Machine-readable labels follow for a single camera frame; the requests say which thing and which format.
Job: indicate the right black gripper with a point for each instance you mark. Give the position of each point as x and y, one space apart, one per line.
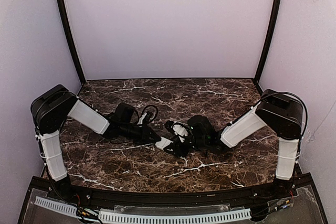
184 143

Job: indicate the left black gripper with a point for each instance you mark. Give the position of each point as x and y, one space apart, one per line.
145 132

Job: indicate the white red remote control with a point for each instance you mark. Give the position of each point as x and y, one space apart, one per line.
163 143

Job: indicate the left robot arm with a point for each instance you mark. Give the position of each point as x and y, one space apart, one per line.
50 111

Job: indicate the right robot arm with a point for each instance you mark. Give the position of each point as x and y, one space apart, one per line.
285 113

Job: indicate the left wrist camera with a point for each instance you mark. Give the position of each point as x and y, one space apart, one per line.
146 118

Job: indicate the black front rail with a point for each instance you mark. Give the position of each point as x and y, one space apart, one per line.
247 196

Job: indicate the centre white cable duct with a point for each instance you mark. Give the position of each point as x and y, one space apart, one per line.
221 217

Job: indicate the white cable duct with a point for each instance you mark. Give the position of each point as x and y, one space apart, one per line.
221 217
55 206

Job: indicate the left white cable duct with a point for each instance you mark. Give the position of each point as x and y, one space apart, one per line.
55 206

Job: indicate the left black frame post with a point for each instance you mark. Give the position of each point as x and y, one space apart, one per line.
70 40

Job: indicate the black frame post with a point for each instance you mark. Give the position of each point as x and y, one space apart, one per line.
70 40
268 38

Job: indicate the right black frame post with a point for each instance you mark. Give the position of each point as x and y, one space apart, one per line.
268 38

